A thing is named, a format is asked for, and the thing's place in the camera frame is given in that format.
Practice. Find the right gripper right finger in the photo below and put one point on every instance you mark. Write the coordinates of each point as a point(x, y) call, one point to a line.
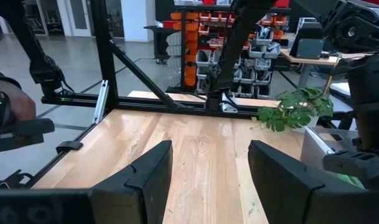
point(279, 193)

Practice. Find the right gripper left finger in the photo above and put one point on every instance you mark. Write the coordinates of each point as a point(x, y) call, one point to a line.
point(145, 193)

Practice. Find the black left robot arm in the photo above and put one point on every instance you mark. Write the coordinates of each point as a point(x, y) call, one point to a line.
point(239, 37)

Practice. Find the grey plastic bin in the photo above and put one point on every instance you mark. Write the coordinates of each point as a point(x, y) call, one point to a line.
point(313, 146)

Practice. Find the wooden office desk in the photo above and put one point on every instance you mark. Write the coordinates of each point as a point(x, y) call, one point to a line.
point(313, 59)

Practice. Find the green potted plant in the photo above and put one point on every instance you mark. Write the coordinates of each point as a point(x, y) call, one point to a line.
point(296, 109)

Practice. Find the black grey desktop device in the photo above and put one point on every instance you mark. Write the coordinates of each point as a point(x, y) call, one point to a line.
point(307, 43)

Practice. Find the black table edge clip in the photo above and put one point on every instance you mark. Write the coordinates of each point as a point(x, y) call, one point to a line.
point(69, 146)

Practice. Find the person's hand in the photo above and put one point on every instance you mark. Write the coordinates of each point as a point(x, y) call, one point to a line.
point(19, 102)

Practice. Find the shelf with orange bins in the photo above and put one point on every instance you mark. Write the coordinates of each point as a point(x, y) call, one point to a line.
point(192, 37)

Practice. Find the silver frame bracket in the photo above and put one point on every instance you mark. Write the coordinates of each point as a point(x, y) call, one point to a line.
point(101, 99)
point(229, 105)

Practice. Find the black aluminium frame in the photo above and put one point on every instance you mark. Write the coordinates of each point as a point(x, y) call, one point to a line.
point(103, 46)

